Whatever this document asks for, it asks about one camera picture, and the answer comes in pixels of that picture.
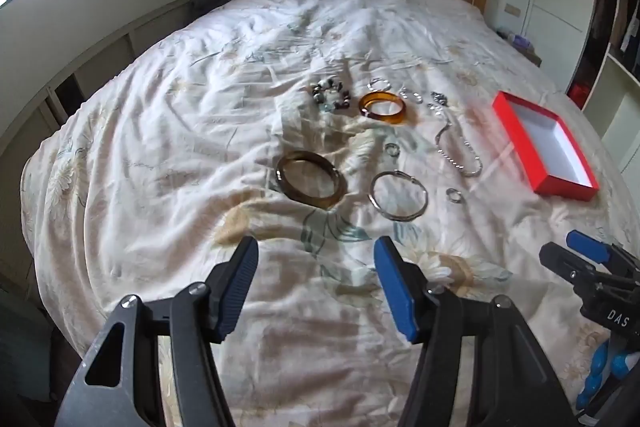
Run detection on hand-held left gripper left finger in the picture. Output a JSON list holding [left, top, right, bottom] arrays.
[[54, 236, 260, 427]]

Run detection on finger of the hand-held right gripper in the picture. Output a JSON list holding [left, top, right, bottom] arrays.
[[539, 242, 640, 295], [566, 230, 640, 280]]

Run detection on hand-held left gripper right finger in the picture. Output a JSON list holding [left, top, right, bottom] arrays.
[[374, 235, 572, 427]]

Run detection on silver bangle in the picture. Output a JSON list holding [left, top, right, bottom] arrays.
[[368, 170, 430, 222]]

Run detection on red jewelry box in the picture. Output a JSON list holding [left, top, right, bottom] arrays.
[[491, 90, 600, 200]]

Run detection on dark brown bangle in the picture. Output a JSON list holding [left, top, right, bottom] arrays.
[[276, 150, 348, 209]]

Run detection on silver chain necklace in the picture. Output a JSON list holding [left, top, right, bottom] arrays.
[[427, 103, 484, 178]]

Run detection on amber bangle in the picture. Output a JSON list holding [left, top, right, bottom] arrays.
[[358, 91, 407, 126]]

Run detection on person's right hand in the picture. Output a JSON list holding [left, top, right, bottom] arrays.
[[575, 338, 640, 414]]

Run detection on open white shelf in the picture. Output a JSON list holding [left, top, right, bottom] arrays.
[[565, 0, 640, 180]]

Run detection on red bag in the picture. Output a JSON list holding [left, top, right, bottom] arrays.
[[570, 82, 594, 108]]

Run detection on floral bed blanket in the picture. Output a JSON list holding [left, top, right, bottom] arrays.
[[20, 0, 640, 427]]

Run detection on wooden nightstand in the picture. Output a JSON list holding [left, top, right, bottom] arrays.
[[495, 28, 544, 68]]

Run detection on hanging clothes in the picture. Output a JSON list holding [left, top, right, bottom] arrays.
[[594, 0, 640, 72]]

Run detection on low bedside cabinet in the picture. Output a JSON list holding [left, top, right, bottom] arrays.
[[0, 0, 201, 188]]

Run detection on dark beaded bracelet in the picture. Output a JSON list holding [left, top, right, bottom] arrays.
[[310, 79, 355, 113]]

